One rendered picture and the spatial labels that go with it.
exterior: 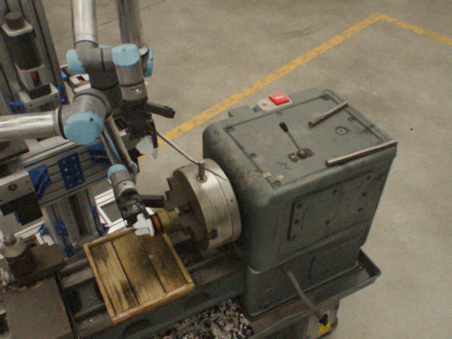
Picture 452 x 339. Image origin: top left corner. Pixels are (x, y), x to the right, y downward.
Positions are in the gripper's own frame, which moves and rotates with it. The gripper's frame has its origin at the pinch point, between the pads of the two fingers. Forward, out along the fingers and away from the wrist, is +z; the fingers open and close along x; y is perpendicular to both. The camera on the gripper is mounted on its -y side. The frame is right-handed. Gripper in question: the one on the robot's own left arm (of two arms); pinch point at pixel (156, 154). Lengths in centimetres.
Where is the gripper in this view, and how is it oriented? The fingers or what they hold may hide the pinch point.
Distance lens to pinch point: 158.5
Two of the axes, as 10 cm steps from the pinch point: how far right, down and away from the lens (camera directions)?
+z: 1.5, 8.8, 4.5
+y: -8.9, 3.2, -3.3
